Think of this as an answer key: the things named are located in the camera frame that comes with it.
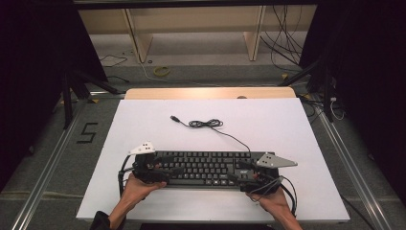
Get thin black floor cable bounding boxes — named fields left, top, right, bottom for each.
left=99, top=54, right=128, bottom=69

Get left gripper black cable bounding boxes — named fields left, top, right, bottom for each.
left=118, top=155, right=135, bottom=197

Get wooden table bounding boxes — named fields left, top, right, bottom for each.
left=124, top=86, right=297, bottom=101

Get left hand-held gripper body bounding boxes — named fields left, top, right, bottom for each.
left=127, top=141, right=170, bottom=185

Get yellow tape roll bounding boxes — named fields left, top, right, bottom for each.
left=152, top=65, right=170, bottom=78

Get person's right hand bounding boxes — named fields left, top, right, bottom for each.
left=247, top=188, right=293, bottom=219

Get black curtain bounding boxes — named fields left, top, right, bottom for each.
left=300, top=0, right=406, bottom=209
left=0, top=0, right=108, bottom=193

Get person's left hand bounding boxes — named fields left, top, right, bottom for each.
left=122, top=174, right=168, bottom=209

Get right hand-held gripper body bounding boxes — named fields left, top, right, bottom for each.
left=239, top=152, right=299, bottom=196

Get white board table cover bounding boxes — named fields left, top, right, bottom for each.
left=76, top=97, right=350, bottom=223

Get aluminium floor rail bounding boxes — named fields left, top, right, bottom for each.
left=11, top=99, right=89, bottom=230
left=314, top=99, right=392, bottom=230

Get black tripod stand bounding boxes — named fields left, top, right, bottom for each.
left=61, top=68, right=119, bottom=130
left=277, top=57, right=334, bottom=123

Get black keyboard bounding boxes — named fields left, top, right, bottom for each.
left=149, top=149, right=282, bottom=190

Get black keyboard cable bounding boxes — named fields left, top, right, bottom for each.
left=169, top=115, right=252, bottom=153

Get person's black sleeve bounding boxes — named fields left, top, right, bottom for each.
left=89, top=210, right=127, bottom=230

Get wooden desk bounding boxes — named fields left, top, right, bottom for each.
left=78, top=4, right=319, bottom=63

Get bundle of black cables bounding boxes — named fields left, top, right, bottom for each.
left=259, top=4, right=305, bottom=73

